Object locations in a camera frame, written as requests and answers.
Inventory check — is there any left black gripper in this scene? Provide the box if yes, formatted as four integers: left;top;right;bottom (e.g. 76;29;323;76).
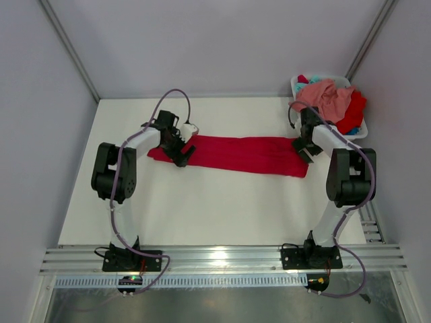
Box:
160;127;195;167

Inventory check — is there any crimson red t shirt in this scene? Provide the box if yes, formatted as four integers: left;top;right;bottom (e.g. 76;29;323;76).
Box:
146;134;310;178

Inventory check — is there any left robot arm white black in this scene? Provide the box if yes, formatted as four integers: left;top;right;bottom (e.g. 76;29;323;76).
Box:
91;110;199;272

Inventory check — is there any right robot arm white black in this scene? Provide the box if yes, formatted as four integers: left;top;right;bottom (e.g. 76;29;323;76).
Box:
292;101;376;268

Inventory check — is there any salmon pink t shirt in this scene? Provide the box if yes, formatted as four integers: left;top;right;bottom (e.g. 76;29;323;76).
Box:
296;79;356;123

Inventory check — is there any bright red t shirt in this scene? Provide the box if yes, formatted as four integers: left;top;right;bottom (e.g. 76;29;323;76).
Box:
295;74;368;135

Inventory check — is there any right controller board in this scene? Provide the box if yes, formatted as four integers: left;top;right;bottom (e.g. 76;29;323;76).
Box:
306;275;330;292

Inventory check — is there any controller board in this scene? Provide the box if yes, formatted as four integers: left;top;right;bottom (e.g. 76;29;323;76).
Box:
306;275;330;292
117;275;143;294

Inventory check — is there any left controller board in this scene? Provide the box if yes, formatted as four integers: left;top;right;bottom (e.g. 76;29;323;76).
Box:
117;275;143;294

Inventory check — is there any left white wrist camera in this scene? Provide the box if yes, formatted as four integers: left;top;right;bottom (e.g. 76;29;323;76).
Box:
179;123;199;143

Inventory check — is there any aluminium side rail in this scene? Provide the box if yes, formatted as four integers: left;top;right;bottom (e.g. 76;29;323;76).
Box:
358;202;386;244

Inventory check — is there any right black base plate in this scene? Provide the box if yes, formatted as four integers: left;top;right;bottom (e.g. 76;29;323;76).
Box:
280;246;343;270

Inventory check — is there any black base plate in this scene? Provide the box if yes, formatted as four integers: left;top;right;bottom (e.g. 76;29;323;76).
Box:
102;249;162;273
280;246;343;270

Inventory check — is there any aluminium front rail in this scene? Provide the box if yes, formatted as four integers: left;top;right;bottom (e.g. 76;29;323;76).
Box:
39;244;407;275

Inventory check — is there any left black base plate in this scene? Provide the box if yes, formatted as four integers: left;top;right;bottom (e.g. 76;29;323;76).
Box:
102;249;162;273

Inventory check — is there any grey slotted cable duct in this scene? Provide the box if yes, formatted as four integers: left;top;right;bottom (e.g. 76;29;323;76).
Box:
54;273;307;289

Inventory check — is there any right corner aluminium post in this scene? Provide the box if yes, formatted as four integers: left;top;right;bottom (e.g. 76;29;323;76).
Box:
345;0;399;82

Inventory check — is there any corner aluminium post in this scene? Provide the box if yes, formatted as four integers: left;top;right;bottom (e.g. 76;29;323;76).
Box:
345;0;399;82
36;0;101;104

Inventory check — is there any left corner aluminium post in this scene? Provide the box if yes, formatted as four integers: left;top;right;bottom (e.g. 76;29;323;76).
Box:
36;0;101;104

